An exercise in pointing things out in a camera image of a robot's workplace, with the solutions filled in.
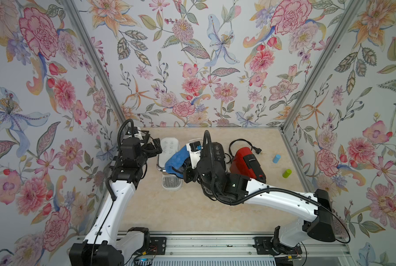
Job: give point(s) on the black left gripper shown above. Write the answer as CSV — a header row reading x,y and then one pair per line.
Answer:
x,y
153,151

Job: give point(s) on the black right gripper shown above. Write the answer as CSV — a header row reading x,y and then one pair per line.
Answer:
x,y
188,171

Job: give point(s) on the blue microfiber cloth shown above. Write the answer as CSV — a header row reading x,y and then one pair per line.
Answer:
x,y
177,164

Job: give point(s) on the white coffee machine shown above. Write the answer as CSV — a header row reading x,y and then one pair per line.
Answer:
x,y
170,146

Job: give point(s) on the black coffee machine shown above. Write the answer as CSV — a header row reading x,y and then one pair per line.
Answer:
x,y
218,153

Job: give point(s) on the red coffee machine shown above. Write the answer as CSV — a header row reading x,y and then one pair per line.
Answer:
x,y
245,163

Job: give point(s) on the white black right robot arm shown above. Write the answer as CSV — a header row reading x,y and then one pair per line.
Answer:
x,y
315,219

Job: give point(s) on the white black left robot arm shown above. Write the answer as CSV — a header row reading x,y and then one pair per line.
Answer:
x,y
101,246

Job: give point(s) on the blue cylinder block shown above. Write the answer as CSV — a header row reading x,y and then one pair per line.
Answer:
x,y
276,159

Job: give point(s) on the green cylinder block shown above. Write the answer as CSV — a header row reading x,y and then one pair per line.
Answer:
x,y
287,173

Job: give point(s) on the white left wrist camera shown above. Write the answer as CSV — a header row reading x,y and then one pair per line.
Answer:
x,y
136,132

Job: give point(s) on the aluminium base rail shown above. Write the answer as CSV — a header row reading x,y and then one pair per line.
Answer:
x,y
235,249

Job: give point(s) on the aluminium frame post left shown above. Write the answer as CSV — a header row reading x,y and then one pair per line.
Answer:
x,y
75,18

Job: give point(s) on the aluminium frame post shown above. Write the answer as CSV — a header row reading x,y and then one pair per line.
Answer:
x,y
75,18
341,28

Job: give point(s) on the aluminium frame post right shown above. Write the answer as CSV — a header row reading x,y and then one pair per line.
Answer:
x,y
341,28

